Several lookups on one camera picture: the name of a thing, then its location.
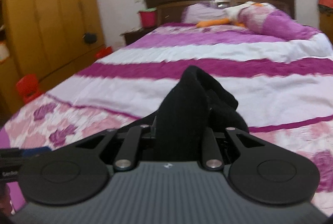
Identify red plastic stool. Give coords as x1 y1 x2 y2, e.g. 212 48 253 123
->
16 74 44 104

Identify white orange plush duck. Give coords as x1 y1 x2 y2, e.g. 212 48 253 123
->
196 1 263 28

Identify wooden sideboard cabinet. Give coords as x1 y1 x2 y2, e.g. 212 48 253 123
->
318 4 333 43

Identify purple white floral bedspread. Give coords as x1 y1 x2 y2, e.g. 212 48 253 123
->
1 24 332 215

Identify red bucket green rim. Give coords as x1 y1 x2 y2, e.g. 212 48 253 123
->
138 8 157 28

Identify black garment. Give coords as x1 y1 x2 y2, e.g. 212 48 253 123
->
120 66 249 161

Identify folded purple floral quilt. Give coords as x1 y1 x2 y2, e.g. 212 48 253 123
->
237 3 320 41

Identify dark wooden nightstand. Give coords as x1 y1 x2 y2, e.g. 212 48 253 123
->
121 27 156 46

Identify yellow wooden wardrobe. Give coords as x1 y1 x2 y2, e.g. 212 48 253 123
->
1 0 105 119

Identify light purple pillow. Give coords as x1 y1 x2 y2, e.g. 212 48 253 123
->
181 1 228 24

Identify small red item on floor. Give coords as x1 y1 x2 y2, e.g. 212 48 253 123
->
95 47 113 59

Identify small black hanging bag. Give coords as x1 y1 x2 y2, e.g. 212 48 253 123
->
82 32 98 45

